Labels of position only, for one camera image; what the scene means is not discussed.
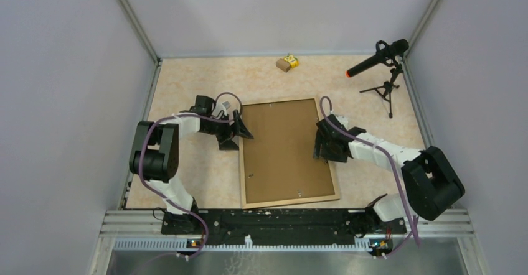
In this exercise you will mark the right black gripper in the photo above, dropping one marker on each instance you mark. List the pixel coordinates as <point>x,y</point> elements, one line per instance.
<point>319,149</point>

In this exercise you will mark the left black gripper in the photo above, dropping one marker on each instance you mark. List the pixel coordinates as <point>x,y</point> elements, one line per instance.
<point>238,128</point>

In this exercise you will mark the wooden picture frame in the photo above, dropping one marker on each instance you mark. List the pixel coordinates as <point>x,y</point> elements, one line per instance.
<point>288,203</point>

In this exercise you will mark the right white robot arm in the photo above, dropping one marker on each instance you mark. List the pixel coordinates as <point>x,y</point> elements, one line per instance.
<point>427,183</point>

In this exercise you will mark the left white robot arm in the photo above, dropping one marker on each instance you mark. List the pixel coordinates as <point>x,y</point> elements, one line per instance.
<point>155,154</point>

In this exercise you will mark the small cardboard yellow box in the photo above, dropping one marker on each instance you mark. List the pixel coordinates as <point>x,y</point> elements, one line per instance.
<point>287,63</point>

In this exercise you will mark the black microphone on tripod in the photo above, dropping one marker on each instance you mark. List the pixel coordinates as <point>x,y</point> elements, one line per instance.
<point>385,54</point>

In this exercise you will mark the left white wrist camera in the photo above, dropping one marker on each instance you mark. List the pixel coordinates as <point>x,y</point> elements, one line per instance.
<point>223,108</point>

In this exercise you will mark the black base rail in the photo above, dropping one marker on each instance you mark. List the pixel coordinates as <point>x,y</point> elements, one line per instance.
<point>277,227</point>

